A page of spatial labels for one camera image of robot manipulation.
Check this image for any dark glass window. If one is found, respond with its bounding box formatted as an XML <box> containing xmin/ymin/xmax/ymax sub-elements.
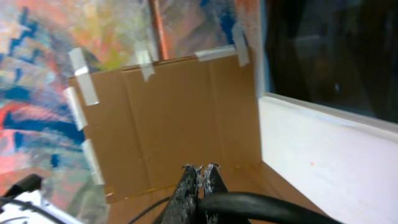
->
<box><xmin>265</xmin><ymin>0</ymin><xmax>397</xmax><ymax>123</ymax></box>

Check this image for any black usb cable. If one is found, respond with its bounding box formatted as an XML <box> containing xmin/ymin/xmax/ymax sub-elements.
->
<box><xmin>127</xmin><ymin>191</ymin><xmax>343</xmax><ymax>224</ymax></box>

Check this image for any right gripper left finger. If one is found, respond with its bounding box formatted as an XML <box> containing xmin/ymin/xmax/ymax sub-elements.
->
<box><xmin>154</xmin><ymin>164</ymin><xmax>201</xmax><ymax>224</ymax></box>

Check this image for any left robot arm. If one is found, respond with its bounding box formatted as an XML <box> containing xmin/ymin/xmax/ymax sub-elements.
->
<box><xmin>1</xmin><ymin>174</ymin><xmax>83</xmax><ymax>224</ymax></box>

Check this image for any cardboard side panel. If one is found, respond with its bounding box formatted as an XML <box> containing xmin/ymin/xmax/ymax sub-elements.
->
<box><xmin>82</xmin><ymin>52</ymin><xmax>261</xmax><ymax>203</ymax></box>

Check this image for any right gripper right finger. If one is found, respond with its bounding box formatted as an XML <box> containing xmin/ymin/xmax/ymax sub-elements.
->
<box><xmin>202</xmin><ymin>163</ymin><xmax>251</xmax><ymax>224</ymax></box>

